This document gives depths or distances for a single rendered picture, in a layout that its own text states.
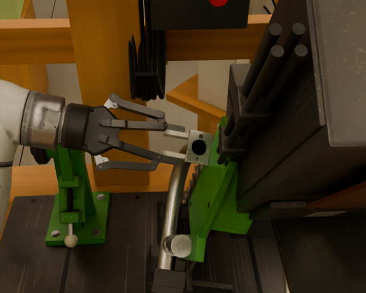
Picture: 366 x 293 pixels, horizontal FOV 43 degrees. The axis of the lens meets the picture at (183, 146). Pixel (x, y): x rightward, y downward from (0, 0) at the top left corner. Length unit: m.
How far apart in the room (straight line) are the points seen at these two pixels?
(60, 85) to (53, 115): 2.67
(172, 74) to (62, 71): 0.82
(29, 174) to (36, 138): 0.55
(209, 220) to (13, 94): 0.36
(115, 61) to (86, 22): 0.10
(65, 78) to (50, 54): 2.38
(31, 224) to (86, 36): 0.45
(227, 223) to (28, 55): 0.61
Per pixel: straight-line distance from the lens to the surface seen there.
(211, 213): 0.74
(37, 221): 1.14
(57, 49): 1.10
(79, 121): 0.75
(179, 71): 3.47
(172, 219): 0.90
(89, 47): 0.99
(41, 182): 1.26
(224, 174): 0.69
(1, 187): 0.78
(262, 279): 1.00
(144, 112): 0.78
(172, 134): 0.78
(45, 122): 0.75
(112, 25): 0.96
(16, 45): 1.12
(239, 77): 0.93
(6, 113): 0.75
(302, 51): 0.35
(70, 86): 3.37
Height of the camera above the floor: 1.70
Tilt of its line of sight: 39 degrees down
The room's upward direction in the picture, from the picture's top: straight up
